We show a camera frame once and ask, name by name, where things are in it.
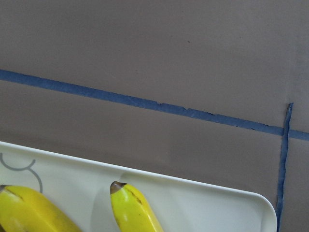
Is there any yellow banana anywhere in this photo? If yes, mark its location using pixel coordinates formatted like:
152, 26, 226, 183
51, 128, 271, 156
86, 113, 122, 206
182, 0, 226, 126
110, 181, 163, 232
0, 185, 81, 232

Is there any white bear tray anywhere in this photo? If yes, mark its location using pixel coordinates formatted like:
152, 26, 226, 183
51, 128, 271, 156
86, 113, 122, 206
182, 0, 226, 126
0, 142, 277, 232

